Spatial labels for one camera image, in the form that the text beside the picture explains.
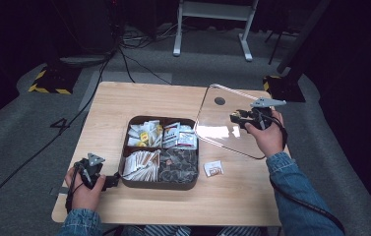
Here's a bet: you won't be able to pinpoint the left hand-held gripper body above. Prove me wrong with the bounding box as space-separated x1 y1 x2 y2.
74 152 106 190

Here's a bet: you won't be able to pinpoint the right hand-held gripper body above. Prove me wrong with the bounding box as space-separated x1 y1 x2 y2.
247 97 287 131

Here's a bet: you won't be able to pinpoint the transparent box lid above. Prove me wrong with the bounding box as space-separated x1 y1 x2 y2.
194 83 275 161

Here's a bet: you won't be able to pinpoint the brown compartment box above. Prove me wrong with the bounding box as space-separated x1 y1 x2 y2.
118 115 201 192

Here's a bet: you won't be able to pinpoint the white brown sachet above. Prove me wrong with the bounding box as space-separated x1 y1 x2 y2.
203 159 225 178

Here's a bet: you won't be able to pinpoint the person's right hand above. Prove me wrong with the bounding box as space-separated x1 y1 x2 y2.
245 109 285 159

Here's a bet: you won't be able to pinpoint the person's left hand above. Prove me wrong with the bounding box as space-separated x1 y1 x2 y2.
64 166 107 212

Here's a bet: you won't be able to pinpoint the stack of white brown sachets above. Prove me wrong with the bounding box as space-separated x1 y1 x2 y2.
122 149 161 183

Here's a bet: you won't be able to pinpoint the grey tape strip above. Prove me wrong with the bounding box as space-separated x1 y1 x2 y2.
49 186 71 197

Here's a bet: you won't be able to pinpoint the black yellow striped stand base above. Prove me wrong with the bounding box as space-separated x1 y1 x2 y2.
28 65 83 95
262 75 306 103

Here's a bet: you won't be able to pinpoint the pile of white yellow packets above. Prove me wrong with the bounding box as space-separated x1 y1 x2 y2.
127 120 163 148

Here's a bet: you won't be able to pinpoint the pile of dark packets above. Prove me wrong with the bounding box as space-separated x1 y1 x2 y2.
158 148 199 184

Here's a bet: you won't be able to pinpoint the pile of white red packets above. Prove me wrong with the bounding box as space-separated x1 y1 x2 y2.
162 121 198 150

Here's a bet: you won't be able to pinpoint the person's striped trousers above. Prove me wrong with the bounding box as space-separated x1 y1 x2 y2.
120 224 264 236

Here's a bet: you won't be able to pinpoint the dark slanted stand pole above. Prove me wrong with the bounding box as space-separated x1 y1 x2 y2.
275 0 332 75

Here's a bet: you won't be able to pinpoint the left hand-held gripper cable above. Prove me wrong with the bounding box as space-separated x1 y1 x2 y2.
65 162 88 215

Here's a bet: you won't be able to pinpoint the hand-held gripper cable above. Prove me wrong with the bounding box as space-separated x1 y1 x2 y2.
260 111 346 234
65 162 88 215

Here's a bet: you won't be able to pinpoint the long black floor cable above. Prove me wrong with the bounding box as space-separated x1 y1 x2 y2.
0 45 123 229

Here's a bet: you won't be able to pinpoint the right hand-held gripper cable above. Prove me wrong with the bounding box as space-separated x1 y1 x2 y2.
260 111 346 234

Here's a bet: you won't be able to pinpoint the thin black floor cable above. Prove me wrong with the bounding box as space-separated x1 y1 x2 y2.
118 48 173 86

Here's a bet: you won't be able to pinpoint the white metal table frame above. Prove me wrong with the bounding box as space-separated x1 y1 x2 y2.
172 0 260 63

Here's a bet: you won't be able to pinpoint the tangle of floor cables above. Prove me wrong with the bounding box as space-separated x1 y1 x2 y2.
120 24 182 50

